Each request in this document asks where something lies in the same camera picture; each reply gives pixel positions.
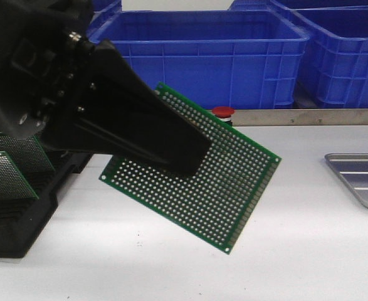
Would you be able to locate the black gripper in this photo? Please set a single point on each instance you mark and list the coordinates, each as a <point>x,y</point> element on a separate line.
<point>37,41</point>

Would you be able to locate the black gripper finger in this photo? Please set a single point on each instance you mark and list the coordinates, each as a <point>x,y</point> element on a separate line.
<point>110,110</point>

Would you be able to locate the green perforated board front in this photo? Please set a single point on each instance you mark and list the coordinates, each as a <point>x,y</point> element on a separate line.
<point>13,185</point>

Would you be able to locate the green perforated circuit board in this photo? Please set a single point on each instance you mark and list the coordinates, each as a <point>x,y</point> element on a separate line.
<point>215,203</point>

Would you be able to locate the green perforated board middle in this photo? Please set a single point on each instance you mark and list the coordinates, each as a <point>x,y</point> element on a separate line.
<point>27,154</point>

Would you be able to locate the black slotted board rack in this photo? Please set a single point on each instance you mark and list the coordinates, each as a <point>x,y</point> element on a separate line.
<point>22,220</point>

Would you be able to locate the silver metal tray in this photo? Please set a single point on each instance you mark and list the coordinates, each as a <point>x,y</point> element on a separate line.
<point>352,170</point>

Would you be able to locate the blue crate far left back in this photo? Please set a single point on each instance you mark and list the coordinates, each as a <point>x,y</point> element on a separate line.
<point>103,10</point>

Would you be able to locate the red emergency stop button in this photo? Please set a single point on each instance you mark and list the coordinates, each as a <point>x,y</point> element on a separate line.
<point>224,114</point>

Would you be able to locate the blue plastic crate centre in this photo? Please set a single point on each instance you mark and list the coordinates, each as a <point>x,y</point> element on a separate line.
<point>241,59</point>

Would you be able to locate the blue plastic crate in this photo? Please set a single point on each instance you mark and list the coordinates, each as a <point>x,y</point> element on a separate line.
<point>241,59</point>
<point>334,67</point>

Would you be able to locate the blue crate far right back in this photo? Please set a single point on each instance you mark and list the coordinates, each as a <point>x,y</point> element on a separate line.
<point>297,4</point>

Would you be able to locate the blue plastic crate right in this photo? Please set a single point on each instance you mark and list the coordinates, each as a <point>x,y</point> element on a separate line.
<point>334,67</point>

